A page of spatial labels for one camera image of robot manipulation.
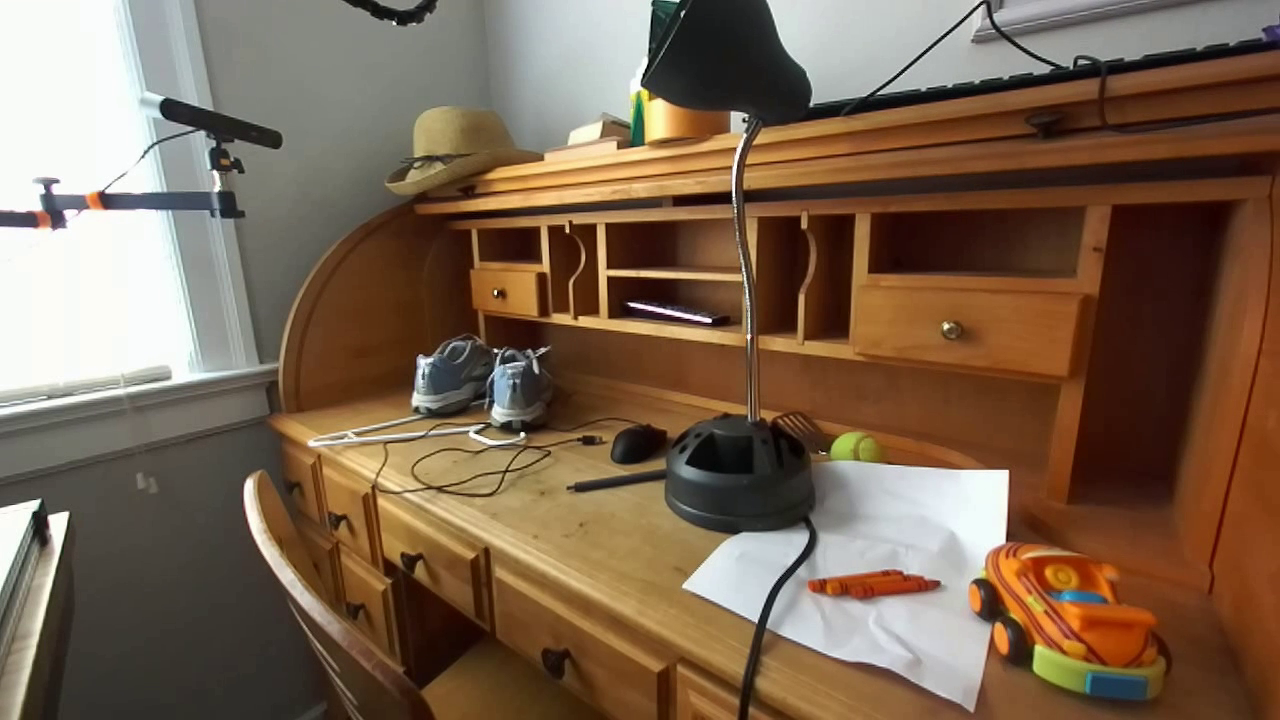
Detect black gooseneck desk lamp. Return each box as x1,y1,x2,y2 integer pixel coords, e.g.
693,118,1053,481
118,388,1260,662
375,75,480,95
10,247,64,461
636,0,820,537

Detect black computer mouse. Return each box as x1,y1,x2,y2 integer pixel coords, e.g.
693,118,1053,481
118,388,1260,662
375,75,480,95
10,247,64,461
607,419,671,469

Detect black pen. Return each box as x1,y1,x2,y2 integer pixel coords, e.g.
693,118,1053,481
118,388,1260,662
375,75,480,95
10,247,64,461
563,466,671,495

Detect blue grey sneaker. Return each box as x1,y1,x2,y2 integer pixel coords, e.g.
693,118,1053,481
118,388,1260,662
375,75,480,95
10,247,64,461
409,331,500,419
480,344,557,431

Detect flat tan book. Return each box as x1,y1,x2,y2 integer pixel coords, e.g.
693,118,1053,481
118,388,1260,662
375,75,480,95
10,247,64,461
540,131,636,161

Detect green tennis ball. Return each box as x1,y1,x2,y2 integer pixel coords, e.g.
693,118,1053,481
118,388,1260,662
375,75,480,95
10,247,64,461
827,428,889,469

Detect yellow tape roll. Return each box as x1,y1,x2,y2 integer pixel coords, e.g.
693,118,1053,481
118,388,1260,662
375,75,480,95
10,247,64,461
640,93,737,148

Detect white plastic clothes hanger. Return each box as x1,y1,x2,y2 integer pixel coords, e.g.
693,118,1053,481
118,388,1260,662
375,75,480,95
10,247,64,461
308,412,533,453

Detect woven straw hat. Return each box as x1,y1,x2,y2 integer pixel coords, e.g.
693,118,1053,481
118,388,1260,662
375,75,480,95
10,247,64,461
382,105,533,199

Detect white paper sheet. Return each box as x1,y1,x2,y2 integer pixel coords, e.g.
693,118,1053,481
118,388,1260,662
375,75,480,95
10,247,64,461
680,456,1012,718

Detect wooden roll-top desk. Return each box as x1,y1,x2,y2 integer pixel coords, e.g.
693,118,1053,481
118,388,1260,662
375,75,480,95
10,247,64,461
262,52,1280,720

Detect orange marker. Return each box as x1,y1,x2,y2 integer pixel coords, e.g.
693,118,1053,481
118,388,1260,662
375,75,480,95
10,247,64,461
804,569,945,604

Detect wooden chair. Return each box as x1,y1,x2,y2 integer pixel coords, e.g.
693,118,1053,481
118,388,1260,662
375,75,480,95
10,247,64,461
240,469,603,720

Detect orange toy car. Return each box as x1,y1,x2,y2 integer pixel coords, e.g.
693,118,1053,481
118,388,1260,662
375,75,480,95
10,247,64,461
967,540,1177,709

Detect black keyboard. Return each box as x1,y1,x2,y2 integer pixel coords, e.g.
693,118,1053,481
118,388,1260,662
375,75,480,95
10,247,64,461
796,38,1280,123

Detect thin black mouse cable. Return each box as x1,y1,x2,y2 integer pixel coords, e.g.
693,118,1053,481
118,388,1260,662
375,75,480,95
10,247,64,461
359,423,615,506

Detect black lamp power cord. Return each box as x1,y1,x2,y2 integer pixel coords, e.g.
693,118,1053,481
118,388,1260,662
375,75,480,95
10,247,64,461
730,515,820,720

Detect black keyboard cable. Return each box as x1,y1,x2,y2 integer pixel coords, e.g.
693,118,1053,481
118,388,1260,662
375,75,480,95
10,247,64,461
837,0,1114,137

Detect white window frame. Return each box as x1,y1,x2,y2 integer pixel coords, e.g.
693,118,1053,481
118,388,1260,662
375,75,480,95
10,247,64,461
0,0,280,484

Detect black wall ornament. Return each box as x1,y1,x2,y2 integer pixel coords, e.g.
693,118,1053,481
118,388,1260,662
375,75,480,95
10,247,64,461
339,0,438,31

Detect black stereo camera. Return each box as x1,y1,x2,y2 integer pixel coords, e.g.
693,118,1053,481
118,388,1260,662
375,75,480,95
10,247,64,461
136,93,287,157

